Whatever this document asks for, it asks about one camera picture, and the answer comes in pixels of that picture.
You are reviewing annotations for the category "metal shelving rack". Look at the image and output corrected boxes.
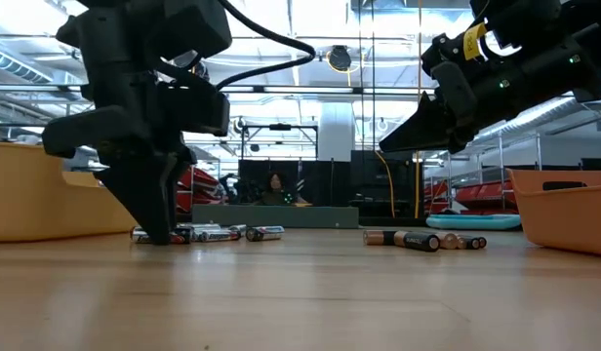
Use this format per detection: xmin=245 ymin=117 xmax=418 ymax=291
xmin=426 ymin=132 xmax=544 ymax=215

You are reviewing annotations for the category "black ceiling cord reel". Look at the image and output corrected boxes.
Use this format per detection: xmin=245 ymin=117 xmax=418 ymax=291
xmin=326 ymin=44 xmax=354 ymax=74

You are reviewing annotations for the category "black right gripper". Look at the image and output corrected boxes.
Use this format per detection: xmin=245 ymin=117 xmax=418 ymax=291
xmin=378 ymin=32 xmax=558 ymax=154

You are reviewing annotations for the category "yellow vertical pole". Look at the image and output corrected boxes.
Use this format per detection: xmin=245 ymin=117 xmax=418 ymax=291
xmin=414 ymin=163 xmax=422 ymax=219

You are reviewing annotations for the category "black cabinet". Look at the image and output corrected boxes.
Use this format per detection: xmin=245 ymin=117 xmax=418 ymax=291
xmin=349 ymin=149 xmax=425 ymax=219

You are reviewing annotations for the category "red storage bins stack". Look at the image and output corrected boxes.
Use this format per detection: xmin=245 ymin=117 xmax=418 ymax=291
xmin=176 ymin=165 xmax=228 ymax=214
xmin=424 ymin=178 xmax=519 ymax=215

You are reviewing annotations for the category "person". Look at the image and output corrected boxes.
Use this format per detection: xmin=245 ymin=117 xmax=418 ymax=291
xmin=258 ymin=171 xmax=311 ymax=207

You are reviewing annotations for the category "white building column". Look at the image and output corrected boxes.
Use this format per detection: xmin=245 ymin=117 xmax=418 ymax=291
xmin=318 ymin=101 xmax=355 ymax=162

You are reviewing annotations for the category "yellow hanging cable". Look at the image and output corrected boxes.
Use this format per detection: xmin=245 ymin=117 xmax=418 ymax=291
xmin=375 ymin=149 xmax=397 ymax=219

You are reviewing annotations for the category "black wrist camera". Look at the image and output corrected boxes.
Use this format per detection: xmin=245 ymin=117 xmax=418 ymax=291
xmin=428 ymin=60 xmax=479 ymax=121
xmin=156 ymin=87 xmax=231 ymax=138

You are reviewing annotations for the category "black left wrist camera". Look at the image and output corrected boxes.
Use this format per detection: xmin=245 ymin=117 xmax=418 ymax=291
xmin=156 ymin=87 xmax=231 ymax=138

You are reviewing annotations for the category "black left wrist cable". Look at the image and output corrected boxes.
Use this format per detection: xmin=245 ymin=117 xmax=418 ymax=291
xmin=215 ymin=0 xmax=317 ymax=93

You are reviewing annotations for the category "yellow plastic bin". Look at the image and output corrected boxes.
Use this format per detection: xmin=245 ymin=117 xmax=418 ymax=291
xmin=0 ymin=140 xmax=139 ymax=244

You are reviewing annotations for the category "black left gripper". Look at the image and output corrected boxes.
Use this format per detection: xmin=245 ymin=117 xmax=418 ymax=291
xmin=41 ymin=72 xmax=199 ymax=246

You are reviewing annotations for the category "black stand frame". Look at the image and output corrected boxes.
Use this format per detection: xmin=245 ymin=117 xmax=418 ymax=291
xmin=239 ymin=123 xmax=320 ymax=162

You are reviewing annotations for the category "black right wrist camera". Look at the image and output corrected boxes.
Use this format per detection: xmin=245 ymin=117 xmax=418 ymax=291
xmin=428 ymin=60 xmax=479 ymax=121

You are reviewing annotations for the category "yellow label tag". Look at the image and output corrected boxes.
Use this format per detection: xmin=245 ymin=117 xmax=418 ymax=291
xmin=462 ymin=21 xmax=489 ymax=62

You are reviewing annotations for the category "orange plastic bin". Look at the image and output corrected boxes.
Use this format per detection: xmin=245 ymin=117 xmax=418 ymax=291
xmin=505 ymin=168 xmax=601 ymax=258

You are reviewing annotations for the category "silver ceiling duct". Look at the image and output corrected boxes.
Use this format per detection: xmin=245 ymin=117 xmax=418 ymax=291
xmin=0 ymin=46 xmax=53 ymax=85
xmin=478 ymin=95 xmax=601 ymax=142

